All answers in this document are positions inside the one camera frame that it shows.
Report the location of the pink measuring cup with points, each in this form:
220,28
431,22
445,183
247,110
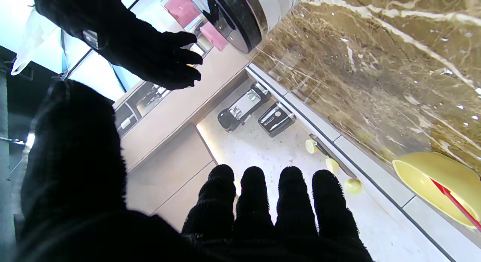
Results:
182,8

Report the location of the red measuring spoon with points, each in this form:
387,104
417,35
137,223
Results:
456,203

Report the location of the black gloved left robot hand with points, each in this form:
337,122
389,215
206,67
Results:
94,202

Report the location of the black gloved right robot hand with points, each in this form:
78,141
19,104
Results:
131,40

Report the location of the yellow plastic bowl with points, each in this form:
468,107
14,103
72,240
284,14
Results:
439,183

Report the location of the white plastic bag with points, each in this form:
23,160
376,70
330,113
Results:
30,44

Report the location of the black round jar lid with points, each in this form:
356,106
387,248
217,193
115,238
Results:
233,17

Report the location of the white counter cabinet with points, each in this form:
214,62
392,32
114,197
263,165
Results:
357,168

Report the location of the black toaster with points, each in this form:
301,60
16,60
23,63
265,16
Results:
276,119

